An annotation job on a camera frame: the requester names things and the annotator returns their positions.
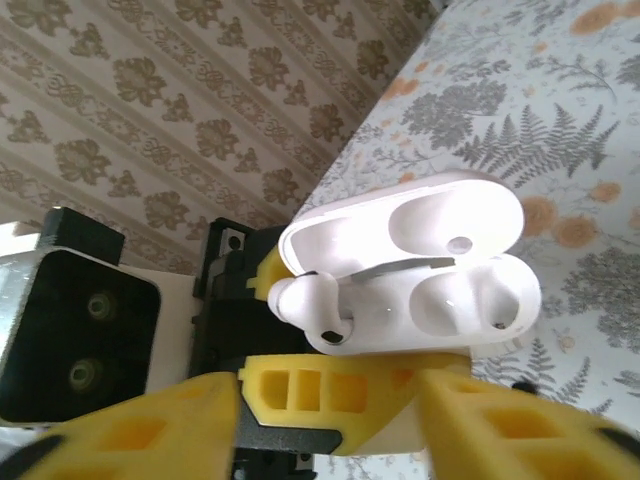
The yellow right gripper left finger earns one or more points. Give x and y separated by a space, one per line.
125 440

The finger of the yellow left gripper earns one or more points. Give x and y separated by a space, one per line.
270 272
310 390

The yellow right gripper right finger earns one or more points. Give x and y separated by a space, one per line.
525 440

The white earbud charging case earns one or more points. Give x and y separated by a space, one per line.
450 300

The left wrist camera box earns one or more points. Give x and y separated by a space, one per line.
75 320

